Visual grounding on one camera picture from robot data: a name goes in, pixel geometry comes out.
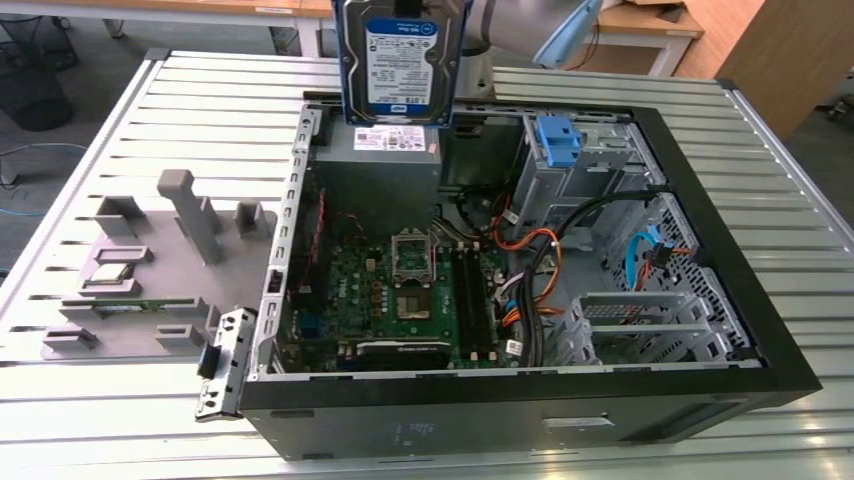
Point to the wooden cabinet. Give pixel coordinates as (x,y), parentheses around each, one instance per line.
(788,50)

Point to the black RAM slot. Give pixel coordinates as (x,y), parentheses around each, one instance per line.
(477,300)
(458,300)
(485,300)
(466,300)

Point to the green motherboard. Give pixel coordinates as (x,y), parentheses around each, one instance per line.
(357,310)

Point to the CPU socket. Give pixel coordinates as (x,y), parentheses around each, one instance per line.
(414,307)

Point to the green RAM stick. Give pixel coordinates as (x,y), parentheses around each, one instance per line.
(167,302)

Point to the blue board connector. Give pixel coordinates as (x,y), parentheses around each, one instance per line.
(310,325)

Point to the wooden top desk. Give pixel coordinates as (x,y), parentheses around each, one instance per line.
(630,22)
(227,4)

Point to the silver CPU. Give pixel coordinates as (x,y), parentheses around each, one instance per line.
(110,274)

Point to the grey parts rack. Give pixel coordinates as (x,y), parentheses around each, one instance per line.
(181,285)

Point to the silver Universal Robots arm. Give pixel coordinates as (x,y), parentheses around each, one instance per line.
(477,75)

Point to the black graphics card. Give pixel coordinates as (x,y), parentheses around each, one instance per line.
(401,352)

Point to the black open PC case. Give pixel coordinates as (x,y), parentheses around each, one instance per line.
(467,415)

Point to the metal card retention latch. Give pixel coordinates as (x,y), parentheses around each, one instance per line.
(227,360)

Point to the metal disk bay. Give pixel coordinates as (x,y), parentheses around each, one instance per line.
(648,328)

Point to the grey power supply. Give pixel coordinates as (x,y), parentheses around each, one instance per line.
(374,190)

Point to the blue drive latch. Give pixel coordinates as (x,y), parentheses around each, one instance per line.
(557,145)

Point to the hard disk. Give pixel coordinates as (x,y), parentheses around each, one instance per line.
(401,65)

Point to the metal drive cage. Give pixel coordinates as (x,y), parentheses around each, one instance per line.
(541,200)

